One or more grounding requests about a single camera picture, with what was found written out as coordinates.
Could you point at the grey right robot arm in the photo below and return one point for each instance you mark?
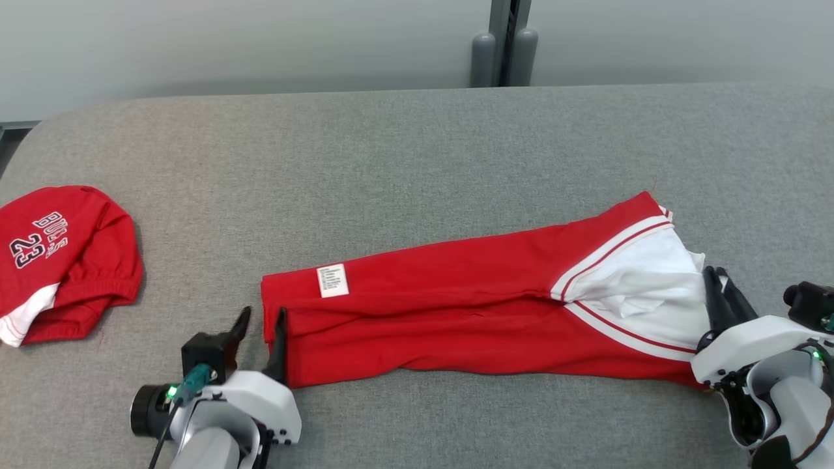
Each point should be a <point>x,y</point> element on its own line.
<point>791,404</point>

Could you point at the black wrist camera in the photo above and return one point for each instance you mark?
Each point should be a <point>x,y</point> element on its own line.
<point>205,355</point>
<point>811,303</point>

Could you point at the red Bulls 23 shorts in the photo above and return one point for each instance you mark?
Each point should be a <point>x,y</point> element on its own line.
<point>91,260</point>

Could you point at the red white-striped long pants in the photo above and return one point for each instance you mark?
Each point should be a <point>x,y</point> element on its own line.
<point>456,306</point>

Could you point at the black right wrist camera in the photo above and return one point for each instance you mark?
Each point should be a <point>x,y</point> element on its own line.
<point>811,303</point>

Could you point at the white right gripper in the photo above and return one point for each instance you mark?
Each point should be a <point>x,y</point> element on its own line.
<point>743,345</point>

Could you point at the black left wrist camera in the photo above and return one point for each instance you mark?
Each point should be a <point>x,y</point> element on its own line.
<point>205,355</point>

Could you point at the grey metal wall post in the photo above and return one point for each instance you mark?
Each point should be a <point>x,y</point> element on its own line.
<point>500,26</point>

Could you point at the grey cylindrical post bumper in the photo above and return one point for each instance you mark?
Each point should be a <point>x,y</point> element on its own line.
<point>483,62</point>
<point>524,58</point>

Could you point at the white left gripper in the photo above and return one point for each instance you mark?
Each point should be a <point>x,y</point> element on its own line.
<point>267,397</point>

